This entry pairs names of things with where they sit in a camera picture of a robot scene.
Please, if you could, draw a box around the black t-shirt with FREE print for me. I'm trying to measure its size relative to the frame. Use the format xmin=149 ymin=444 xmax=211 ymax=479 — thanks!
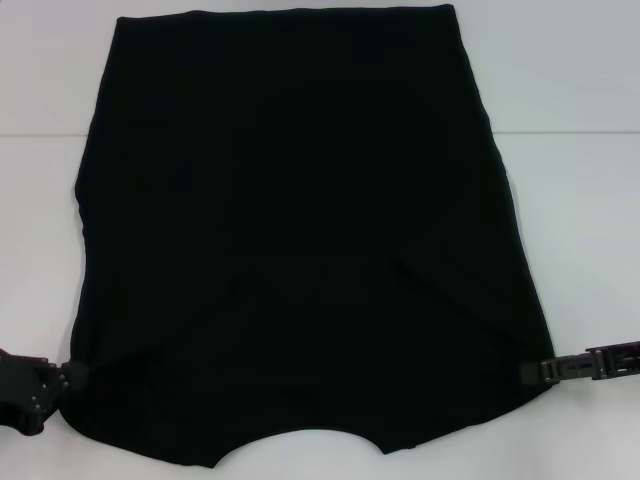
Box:
xmin=59 ymin=3 xmax=559 ymax=455

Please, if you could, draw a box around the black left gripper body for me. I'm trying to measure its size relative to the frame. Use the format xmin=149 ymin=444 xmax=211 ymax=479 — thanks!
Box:
xmin=0 ymin=357 xmax=51 ymax=421

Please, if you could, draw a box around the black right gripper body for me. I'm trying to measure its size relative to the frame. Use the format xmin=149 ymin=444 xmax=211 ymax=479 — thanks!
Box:
xmin=584 ymin=341 xmax=640 ymax=380

